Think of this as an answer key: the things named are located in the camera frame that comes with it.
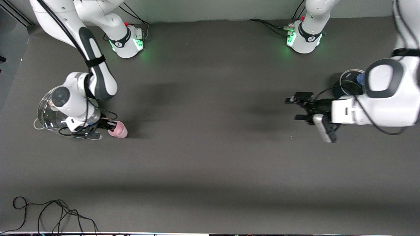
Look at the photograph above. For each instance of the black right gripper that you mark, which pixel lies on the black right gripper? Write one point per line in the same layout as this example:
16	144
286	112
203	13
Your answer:
104	123

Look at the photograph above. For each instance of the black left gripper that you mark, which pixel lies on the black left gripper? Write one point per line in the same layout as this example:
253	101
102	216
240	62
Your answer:
321	106

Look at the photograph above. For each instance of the pink plastic cup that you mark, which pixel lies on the pink plastic cup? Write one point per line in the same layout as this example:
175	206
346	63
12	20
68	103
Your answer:
118	131

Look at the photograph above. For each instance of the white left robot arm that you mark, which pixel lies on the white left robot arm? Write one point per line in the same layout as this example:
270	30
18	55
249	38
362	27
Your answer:
380	108

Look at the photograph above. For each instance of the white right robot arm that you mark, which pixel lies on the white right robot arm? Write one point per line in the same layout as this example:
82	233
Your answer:
98	82

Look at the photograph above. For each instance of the dark blue saucepan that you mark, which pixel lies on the dark blue saucepan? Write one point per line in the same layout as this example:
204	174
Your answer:
338	91

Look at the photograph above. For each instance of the glass lid with blue knob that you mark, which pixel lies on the glass lid with blue knob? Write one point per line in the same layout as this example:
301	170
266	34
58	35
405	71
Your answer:
349	85

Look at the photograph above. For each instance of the glass lid with metal knob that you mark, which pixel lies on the glass lid with metal knob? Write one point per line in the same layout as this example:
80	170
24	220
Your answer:
46	111

